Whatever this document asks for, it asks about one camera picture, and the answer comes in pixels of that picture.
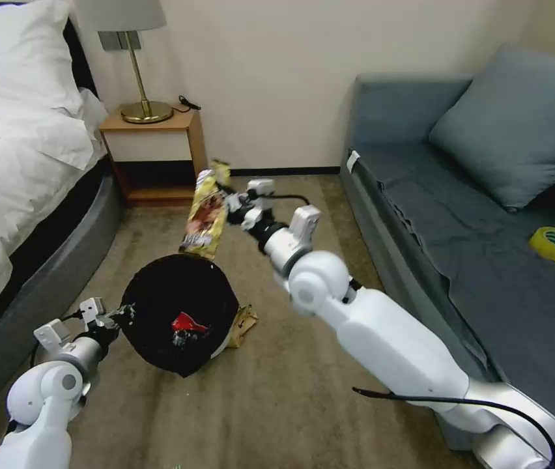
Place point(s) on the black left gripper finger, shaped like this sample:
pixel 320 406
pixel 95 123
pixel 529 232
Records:
pixel 120 326
pixel 123 311

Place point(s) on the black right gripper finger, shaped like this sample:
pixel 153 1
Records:
pixel 235 200
pixel 239 220

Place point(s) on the yellow snack bag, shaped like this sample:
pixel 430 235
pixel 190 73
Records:
pixel 205 215

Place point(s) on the black round trash bin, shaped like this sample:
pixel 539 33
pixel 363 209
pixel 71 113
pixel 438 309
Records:
pixel 160 293

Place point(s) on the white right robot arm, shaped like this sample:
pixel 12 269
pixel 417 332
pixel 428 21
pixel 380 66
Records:
pixel 395 342

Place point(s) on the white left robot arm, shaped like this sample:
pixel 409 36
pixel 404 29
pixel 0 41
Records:
pixel 48 386

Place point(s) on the red crumpled wrapper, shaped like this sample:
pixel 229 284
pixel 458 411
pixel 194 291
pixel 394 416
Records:
pixel 187 325

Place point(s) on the grey bed base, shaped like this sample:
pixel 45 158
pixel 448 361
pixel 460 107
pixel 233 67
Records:
pixel 48 273

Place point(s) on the brown paper scrap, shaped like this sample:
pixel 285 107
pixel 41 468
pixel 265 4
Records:
pixel 244 325

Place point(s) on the wooden nightstand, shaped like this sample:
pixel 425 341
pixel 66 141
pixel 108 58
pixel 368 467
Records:
pixel 153 146

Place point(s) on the white sofa label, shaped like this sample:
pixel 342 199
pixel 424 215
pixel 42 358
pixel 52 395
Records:
pixel 353 162

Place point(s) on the brass table lamp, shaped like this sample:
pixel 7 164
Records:
pixel 136 73

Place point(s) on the white duvet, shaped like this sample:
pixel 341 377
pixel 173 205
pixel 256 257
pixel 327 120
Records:
pixel 9 185

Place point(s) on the grey blue sofa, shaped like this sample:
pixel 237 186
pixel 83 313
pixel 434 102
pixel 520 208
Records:
pixel 434 224

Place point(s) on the black headboard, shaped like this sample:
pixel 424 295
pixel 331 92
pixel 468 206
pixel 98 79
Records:
pixel 81 63

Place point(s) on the grey blue cushion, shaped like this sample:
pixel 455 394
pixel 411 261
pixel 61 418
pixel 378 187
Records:
pixel 507 132

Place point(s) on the white pillow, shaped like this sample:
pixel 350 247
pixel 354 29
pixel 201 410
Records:
pixel 9 58

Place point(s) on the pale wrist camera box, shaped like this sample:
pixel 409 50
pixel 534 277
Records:
pixel 261 187
pixel 92 309

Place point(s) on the grey wall socket plate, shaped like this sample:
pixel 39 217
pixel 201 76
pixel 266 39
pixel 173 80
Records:
pixel 109 41

